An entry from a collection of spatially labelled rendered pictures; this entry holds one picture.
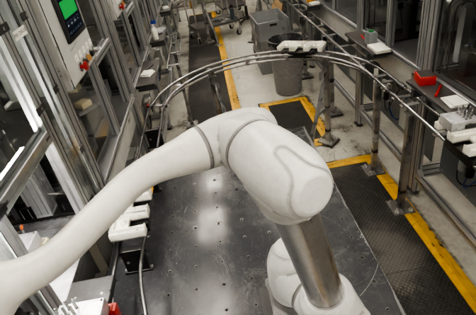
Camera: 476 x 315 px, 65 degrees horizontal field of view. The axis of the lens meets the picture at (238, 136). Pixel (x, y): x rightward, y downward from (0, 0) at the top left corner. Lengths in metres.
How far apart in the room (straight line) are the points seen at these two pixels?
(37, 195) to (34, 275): 1.04
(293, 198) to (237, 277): 0.92
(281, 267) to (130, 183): 0.64
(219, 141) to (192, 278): 0.88
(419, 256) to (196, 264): 1.40
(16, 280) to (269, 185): 0.40
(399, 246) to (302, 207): 1.90
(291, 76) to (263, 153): 3.48
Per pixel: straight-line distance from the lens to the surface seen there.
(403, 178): 2.58
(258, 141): 0.69
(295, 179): 0.63
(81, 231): 0.66
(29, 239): 1.48
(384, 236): 2.57
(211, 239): 1.67
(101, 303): 1.17
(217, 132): 0.78
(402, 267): 2.43
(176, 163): 0.76
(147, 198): 1.69
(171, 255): 1.66
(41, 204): 1.69
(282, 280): 1.23
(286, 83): 4.16
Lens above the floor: 1.87
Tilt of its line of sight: 31 degrees down
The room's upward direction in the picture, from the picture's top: 10 degrees counter-clockwise
